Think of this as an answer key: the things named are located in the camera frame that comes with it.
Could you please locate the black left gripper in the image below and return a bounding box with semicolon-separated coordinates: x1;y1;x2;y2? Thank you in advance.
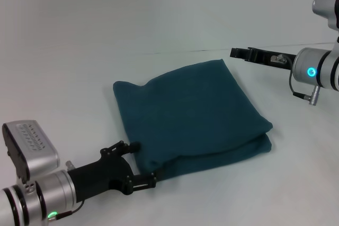
67;140;165;203

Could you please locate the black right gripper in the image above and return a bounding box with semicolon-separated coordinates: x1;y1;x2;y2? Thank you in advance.
229;47;297;71

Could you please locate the blue t-shirt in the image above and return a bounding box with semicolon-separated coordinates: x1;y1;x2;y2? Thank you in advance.
112;58;273;182

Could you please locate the thin right arm cable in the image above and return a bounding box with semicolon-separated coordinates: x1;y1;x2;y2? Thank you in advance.
288;61;310;98

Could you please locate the thin arm cable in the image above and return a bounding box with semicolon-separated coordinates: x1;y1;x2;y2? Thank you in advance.
56;200;86;218
288;61;310;98

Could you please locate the thin left arm cable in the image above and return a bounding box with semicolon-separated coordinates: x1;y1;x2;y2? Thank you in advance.
56;200;86;218

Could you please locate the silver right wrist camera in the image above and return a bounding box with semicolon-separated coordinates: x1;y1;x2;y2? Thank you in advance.
311;0;339;30

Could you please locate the silver perforated left wrist camera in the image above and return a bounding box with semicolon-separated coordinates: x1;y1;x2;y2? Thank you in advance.
2;120;61;185

